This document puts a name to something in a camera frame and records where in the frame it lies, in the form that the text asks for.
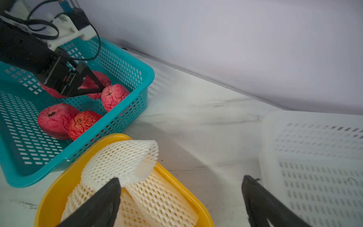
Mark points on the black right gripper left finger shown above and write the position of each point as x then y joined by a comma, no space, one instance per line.
100,210

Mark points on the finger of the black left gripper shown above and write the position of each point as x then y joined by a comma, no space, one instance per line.
83,81

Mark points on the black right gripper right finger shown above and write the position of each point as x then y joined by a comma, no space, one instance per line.
264,209

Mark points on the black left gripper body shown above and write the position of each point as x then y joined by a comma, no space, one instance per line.
63,74

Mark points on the netted red apple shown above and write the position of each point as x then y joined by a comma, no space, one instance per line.
55,120
81,123

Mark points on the netted apple top back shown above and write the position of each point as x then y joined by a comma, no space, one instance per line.
52,92

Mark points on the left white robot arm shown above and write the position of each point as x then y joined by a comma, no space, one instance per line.
23,50

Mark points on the yellow plastic tub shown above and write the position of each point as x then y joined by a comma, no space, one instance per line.
53,202

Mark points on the white plastic perforated basket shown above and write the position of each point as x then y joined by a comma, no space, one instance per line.
313,164

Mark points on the teal plastic perforated basket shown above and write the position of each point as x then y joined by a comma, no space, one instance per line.
27,153

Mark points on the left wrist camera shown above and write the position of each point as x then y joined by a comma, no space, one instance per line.
70,26

